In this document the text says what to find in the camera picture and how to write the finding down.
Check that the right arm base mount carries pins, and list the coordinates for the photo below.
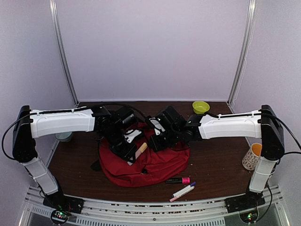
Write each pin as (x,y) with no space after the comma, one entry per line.
(246,201)

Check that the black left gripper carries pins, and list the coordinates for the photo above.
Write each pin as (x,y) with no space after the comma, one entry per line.
(126,153)

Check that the pastel yellow pink highlighter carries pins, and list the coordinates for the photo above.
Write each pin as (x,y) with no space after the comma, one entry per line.
(140,150)

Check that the right aluminium corner post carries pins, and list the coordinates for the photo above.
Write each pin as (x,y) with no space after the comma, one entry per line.
(248,33)

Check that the pink capped white marker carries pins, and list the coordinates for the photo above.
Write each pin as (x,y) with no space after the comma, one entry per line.
(181,194)

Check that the left aluminium corner post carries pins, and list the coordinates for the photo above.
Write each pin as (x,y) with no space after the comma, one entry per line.
(63,58)

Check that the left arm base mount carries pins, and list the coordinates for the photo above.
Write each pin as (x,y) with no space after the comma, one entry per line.
(58,200)

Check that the aluminium corner post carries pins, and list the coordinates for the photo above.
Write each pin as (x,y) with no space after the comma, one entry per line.
(63,58)
(248,33)

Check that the aluminium front rail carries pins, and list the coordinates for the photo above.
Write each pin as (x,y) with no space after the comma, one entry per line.
(208,212)

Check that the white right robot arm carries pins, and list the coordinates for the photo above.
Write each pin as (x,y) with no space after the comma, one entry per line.
(170,128)

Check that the purple capped white marker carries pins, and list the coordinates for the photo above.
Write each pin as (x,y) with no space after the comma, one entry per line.
(184,189)

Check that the patterned mug orange inside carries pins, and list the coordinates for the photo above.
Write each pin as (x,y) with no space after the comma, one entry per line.
(252,156)

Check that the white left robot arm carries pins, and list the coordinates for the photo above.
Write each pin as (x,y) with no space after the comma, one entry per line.
(32,124)

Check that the yellow green plastic bowl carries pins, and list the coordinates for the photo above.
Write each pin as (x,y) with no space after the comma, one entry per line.
(200,107)

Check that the pale celadon ceramic bowl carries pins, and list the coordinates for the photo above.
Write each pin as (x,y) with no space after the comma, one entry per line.
(64,137)

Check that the black pink highlighter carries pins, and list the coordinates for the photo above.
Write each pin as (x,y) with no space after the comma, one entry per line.
(182,180)

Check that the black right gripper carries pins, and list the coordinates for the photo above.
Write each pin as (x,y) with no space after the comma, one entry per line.
(156,146)

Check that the red student backpack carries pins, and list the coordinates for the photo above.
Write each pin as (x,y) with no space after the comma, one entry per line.
(150,168)

